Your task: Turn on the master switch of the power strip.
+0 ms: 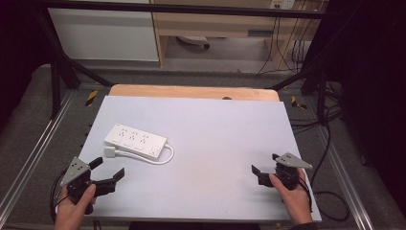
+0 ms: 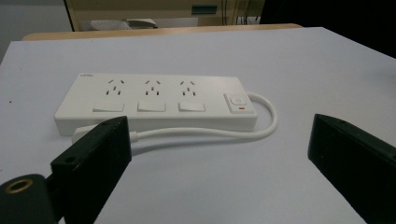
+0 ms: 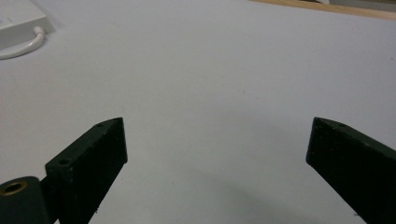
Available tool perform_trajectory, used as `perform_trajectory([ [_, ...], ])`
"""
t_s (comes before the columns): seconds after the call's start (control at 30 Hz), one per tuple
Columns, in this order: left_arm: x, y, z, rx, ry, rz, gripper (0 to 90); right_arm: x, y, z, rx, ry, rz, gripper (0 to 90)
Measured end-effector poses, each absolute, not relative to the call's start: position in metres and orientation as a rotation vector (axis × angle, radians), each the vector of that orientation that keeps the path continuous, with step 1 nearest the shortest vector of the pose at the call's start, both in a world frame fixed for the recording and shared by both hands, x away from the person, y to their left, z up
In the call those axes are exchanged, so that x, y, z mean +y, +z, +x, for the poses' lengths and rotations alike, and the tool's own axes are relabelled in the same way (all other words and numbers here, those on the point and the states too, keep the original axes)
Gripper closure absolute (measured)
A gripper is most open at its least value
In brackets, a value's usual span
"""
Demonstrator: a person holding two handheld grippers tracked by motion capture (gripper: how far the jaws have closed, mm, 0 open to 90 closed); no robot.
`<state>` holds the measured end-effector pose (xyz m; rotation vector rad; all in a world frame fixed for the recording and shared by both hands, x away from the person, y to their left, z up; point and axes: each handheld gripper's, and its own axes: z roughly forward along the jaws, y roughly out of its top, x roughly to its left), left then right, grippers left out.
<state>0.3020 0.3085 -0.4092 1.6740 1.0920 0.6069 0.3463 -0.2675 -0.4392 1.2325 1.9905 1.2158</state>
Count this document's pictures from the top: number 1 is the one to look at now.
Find white power strip cable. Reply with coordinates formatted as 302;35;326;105
114;143;175;166

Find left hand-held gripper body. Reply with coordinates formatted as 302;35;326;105
59;156;98;206

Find wooden table board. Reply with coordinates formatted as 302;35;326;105
108;83;282;103

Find black floor cable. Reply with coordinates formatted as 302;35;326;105
288;80;350;222

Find person's dark clothing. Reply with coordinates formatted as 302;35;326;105
128;221;261;230

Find black metal frame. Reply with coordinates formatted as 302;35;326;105
33;0;331;121

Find white power strip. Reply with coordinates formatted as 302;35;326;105
103;123;169;161

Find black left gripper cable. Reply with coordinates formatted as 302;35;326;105
49;168;69;222

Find white cabinet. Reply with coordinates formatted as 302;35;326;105
47;7;160;62

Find black hanging cables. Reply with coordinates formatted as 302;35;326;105
256;15;312;77

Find grey chair base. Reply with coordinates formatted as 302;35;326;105
176;34;212;51

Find person's right hand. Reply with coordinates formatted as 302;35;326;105
269;168;314;226

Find white wall socket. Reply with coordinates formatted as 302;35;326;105
269;0;297;11

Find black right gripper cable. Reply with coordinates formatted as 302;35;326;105
297;174;314;214

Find person's left hand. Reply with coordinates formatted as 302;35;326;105
55;184;97;230

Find wooden desk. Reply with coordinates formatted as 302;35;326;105
149;0;322;70

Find yellow black tape marker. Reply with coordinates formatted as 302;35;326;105
84;89;99;107
290;95;308;110

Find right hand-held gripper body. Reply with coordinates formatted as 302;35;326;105
275;152;313;192

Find aluminium rail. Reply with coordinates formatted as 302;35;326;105
0;91;75;219
317;126;375;230

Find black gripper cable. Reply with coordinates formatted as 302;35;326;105
49;168;69;222
297;174;314;214

